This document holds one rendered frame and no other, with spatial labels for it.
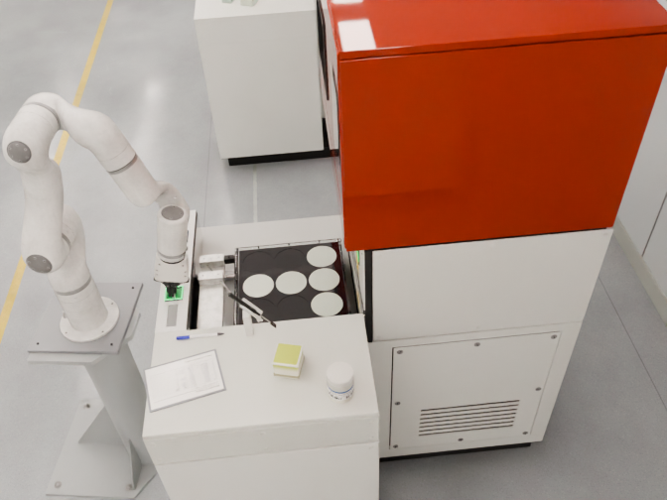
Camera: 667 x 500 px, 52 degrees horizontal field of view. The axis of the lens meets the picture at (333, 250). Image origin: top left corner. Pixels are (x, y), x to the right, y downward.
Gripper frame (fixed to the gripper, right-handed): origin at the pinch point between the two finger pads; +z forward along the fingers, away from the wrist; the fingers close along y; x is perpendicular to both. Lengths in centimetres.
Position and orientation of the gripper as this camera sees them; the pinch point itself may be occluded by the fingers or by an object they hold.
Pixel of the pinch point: (171, 289)
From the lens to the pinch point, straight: 216.1
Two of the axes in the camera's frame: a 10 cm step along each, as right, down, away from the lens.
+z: -1.7, 7.2, 6.8
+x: 0.9, 7.0, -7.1
